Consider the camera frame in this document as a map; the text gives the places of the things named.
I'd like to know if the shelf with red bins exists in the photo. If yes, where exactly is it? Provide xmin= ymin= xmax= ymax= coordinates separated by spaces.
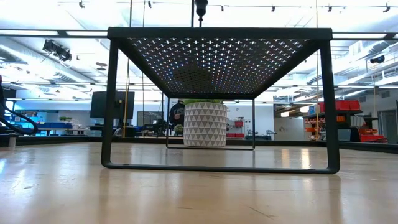
xmin=303 ymin=99 xmax=388 ymax=144

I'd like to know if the black perforated metal rack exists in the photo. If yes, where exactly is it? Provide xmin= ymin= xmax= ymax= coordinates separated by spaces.
xmin=101 ymin=27 xmax=341 ymax=175

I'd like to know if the person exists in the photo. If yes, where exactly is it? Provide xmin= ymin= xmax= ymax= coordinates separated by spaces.
xmin=169 ymin=99 xmax=187 ymax=137

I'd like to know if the tall black candlestick holder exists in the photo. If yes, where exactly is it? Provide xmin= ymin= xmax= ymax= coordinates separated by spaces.
xmin=194 ymin=0 xmax=209 ymax=28

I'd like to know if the succulent in white patterned pot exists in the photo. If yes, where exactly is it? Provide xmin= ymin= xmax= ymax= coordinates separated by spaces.
xmin=182 ymin=98 xmax=228 ymax=148

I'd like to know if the black ceiling spotlight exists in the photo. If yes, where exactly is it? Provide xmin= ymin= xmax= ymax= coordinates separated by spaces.
xmin=42 ymin=39 xmax=73 ymax=62

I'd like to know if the black metal table frame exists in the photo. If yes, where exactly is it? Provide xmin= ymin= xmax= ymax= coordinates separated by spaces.
xmin=0 ymin=134 xmax=398 ymax=155

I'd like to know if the yellow hanging cable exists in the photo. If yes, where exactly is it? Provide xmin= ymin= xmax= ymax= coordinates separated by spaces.
xmin=123 ymin=58 xmax=131 ymax=138

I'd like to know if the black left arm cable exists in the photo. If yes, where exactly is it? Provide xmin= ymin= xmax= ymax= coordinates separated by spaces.
xmin=0 ymin=101 xmax=39 ymax=136

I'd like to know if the black monitor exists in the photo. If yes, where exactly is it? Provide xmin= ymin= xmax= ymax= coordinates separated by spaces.
xmin=90 ymin=91 xmax=136 ymax=120

